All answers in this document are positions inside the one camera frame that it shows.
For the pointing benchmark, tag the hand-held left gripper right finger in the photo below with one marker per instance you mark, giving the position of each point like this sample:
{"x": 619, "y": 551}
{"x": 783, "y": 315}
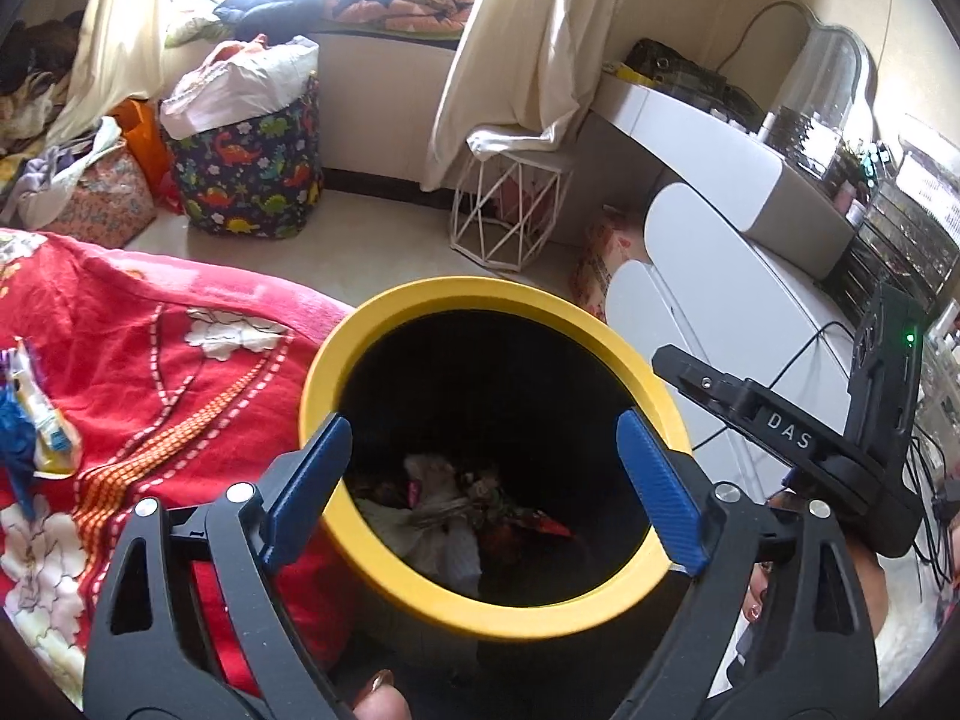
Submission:
{"x": 660, "y": 495}

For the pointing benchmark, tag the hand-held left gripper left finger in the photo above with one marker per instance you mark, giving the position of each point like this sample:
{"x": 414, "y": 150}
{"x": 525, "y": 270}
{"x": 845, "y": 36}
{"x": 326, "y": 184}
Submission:
{"x": 315, "y": 480}

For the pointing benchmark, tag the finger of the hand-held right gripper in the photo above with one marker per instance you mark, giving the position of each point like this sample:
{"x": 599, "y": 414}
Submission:
{"x": 697, "y": 379}

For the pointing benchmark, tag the red white snack wrapper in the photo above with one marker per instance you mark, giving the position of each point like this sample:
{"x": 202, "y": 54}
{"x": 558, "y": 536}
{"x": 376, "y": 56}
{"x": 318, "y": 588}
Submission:
{"x": 551, "y": 525}

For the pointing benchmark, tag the white foam net bundle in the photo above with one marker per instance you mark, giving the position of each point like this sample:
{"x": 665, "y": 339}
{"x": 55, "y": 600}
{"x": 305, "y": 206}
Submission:
{"x": 442, "y": 547}

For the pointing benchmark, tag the yellow rimmed black trash bin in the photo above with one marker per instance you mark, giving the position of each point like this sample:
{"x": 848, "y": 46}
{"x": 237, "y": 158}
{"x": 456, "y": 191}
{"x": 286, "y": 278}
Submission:
{"x": 480, "y": 292}

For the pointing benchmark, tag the person's right hand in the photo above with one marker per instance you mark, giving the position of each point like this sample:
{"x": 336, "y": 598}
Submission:
{"x": 870, "y": 592}

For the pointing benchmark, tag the person's left hand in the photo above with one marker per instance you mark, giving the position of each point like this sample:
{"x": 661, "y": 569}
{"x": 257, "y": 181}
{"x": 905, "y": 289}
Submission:
{"x": 382, "y": 701}

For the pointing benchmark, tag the pink printed box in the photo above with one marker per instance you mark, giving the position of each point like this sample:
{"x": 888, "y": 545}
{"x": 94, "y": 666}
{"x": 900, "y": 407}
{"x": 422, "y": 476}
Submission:
{"x": 607, "y": 262}

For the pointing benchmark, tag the clear cosmetics organizer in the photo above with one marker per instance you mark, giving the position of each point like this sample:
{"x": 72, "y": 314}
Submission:
{"x": 900, "y": 240}

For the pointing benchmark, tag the red floral blanket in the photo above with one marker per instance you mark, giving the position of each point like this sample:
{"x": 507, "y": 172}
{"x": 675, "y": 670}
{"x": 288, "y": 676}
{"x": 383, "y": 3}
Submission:
{"x": 112, "y": 300}

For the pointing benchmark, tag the yellow snack packet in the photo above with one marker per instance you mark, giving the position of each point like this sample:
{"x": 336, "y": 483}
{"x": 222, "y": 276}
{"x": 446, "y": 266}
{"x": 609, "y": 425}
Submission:
{"x": 45, "y": 420}

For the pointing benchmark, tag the dark bag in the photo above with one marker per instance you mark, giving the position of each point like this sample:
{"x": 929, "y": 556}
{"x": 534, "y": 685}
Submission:
{"x": 682, "y": 75}

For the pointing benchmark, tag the dinosaur print fabric basket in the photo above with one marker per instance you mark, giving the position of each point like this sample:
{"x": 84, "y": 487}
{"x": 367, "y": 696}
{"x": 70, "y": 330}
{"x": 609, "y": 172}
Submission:
{"x": 240, "y": 180}

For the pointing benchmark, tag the arched desk mirror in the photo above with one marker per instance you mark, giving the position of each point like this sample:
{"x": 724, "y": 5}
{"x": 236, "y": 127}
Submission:
{"x": 825, "y": 82}

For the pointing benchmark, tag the floral tote bag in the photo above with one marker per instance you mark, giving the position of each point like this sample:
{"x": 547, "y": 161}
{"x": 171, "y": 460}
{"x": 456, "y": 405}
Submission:
{"x": 105, "y": 195}

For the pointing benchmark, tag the cream curtain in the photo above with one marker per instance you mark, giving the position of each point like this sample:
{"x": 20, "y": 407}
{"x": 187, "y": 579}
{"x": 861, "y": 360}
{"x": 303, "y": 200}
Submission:
{"x": 517, "y": 52}
{"x": 112, "y": 30}

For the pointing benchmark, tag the orange bag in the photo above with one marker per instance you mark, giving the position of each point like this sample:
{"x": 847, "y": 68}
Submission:
{"x": 142, "y": 135}

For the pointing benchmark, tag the white plastic bag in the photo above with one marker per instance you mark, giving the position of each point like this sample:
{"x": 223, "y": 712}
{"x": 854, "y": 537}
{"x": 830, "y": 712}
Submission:
{"x": 240, "y": 82}

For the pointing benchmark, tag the pale purple cloth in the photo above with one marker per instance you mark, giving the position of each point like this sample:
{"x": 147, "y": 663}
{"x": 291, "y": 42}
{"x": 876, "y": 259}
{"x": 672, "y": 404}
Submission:
{"x": 34, "y": 180}

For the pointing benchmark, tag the dark blue jacket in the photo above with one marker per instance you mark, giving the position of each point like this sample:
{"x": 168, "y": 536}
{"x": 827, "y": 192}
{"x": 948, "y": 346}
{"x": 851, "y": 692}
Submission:
{"x": 292, "y": 7}

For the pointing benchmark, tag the orange patterned quilt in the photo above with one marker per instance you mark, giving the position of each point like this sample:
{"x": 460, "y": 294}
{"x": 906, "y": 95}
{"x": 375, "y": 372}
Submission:
{"x": 397, "y": 4}

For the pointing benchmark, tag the pile of clothes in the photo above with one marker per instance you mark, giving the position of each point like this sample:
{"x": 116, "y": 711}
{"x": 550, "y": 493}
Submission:
{"x": 30, "y": 82}

